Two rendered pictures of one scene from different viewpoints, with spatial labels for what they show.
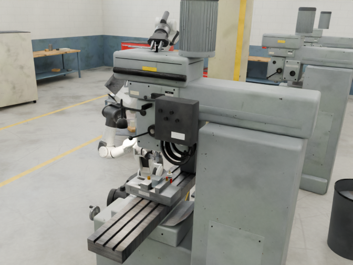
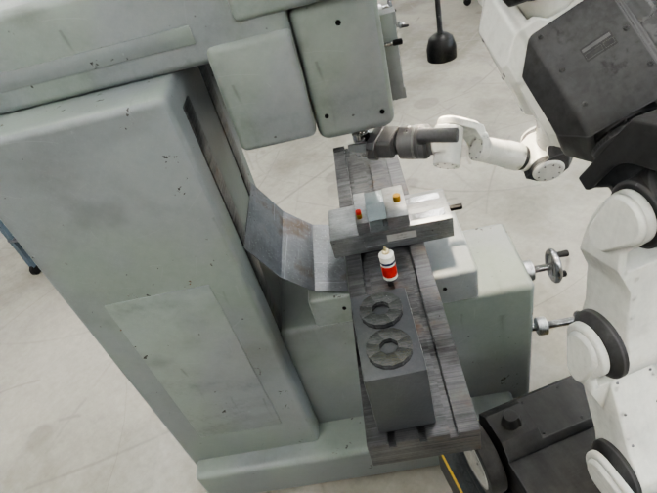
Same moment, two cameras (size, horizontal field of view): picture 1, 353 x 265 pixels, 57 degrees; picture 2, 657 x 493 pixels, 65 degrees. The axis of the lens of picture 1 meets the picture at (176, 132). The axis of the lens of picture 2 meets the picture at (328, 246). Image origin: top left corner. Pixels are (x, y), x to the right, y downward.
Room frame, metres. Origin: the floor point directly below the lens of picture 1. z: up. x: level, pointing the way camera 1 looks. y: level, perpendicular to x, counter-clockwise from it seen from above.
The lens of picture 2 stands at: (3.04, -0.41, 1.92)
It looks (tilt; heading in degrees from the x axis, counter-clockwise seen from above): 39 degrees down; 162
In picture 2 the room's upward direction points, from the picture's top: 16 degrees counter-clockwise
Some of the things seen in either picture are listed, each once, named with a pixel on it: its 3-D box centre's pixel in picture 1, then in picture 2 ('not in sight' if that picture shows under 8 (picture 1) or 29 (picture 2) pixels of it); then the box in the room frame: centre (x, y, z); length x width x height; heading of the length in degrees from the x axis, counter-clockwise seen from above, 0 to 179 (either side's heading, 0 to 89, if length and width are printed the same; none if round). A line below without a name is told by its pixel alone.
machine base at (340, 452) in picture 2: not in sight; (351, 395); (1.82, -0.10, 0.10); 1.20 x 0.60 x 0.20; 64
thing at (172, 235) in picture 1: (155, 214); (386, 262); (1.93, 0.13, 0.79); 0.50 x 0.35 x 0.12; 64
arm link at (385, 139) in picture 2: (147, 151); (395, 143); (2.00, 0.19, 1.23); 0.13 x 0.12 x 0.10; 129
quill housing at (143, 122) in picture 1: (156, 121); (342, 57); (1.93, 0.13, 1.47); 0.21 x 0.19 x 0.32; 154
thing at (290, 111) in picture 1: (237, 103); (110, 26); (1.72, -0.32, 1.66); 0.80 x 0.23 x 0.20; 64
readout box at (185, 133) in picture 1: (175, 120); not in sight; (1.50, 0.00, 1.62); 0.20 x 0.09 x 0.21; 64
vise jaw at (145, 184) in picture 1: (149, 182); (395, 206); (1.98, 0.17, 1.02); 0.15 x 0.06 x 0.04; 153
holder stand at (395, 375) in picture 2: (193, 155); (391, 356); (2.42, -0.14, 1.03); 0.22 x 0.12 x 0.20; 156
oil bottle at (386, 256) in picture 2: (169, 176); (387, 261); (2.12, 0.04, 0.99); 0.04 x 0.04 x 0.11
